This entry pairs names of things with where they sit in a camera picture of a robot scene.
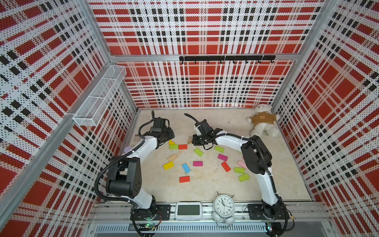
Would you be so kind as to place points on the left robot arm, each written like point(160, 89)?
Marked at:
point(121, 179)

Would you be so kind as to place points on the lilac round block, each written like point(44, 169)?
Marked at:
point(127, 149)

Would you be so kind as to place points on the magenta block middle right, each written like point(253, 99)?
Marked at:
point(222, 157)

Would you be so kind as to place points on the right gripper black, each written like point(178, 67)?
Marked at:
point(194, 142)

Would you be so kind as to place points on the yellow rectangular block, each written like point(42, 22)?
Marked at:
point(168, 165)

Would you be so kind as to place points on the blue rectangular block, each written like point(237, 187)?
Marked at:
point(186, 168)

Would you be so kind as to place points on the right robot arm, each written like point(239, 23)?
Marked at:
point(257, 159)

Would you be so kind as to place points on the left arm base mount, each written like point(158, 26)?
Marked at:
point(156, 212)

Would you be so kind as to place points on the magenta block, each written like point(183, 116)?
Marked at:
point(198, 163)
point(222, 157)

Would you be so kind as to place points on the black hook rail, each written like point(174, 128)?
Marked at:
point(258, 58)

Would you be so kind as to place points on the white wire mesh basket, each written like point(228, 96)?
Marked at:
point(101, 94)

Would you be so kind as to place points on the red block bottom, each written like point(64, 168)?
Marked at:
point(184, 179)

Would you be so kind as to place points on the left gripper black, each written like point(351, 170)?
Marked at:
point(170, 134)

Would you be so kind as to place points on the white analog alarm clock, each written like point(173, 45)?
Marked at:
point(223, 209)

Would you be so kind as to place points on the lime green block lowest right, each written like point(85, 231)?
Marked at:
point(244, 177)

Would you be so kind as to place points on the white teddy bear brown shirt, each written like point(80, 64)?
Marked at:
point(263, 120)

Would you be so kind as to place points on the pink rectangular block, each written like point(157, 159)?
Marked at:
point(242, 164)

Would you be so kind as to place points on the white digital display device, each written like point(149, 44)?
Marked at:
point(188, 211)

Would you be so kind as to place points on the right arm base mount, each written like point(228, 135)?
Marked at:
point(263, 211)

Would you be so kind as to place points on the natural wood rectangular block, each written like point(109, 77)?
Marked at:
point(172, 157)

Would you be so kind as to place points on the red block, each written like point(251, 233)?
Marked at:
point(226, 167)
point(184, 179)
point(182, 147)

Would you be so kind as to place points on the magenta block centre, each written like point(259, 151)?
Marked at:
point(198, 163)

